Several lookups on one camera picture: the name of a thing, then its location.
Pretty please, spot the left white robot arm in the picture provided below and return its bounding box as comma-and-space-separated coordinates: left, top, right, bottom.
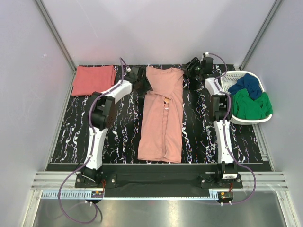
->
85, 66, 152, 170

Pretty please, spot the blue t shirt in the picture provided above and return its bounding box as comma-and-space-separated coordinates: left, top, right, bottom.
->
228, 73, 263, 100

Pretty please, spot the pink t shirt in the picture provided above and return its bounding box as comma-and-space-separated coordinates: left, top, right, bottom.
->
138, 67, 183, 163

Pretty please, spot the white plastic laundry basket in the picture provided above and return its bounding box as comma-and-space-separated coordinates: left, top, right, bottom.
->
221, 71, 272, 125

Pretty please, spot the white slotted cable duct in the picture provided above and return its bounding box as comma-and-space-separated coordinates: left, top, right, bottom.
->
41, 190, 220, 200

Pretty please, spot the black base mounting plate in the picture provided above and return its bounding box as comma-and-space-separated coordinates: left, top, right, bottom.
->
75, 164, 243, 198

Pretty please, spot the folded red t shirt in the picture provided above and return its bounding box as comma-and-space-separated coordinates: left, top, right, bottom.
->
71, 65, 116, 96

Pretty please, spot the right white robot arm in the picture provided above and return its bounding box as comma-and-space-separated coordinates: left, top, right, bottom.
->
182, 52, 238, 188

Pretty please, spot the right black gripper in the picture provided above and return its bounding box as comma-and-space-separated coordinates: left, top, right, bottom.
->
179, 57, 203, 79

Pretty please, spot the green t shirt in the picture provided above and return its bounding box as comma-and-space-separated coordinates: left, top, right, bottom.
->
232, 89, 273, 120

